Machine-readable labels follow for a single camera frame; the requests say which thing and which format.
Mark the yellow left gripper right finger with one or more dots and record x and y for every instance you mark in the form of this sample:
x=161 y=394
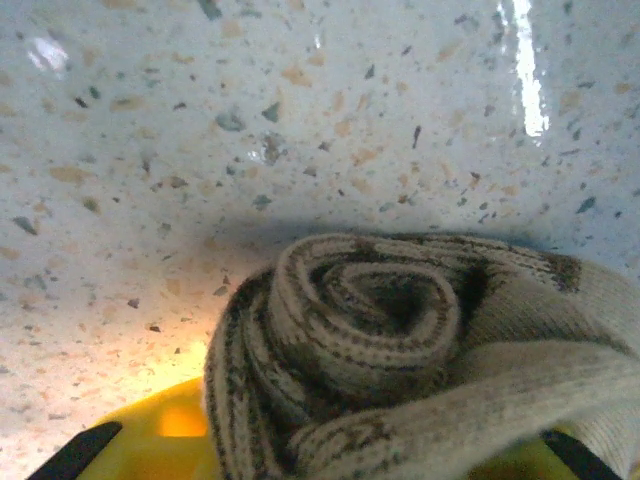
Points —
x=550 y=460

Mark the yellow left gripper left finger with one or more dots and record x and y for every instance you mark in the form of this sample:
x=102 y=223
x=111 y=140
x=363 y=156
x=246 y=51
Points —
x=160 y=440

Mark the beige brown argyle sock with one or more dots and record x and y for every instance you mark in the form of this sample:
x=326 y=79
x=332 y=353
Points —
x=380 y=350

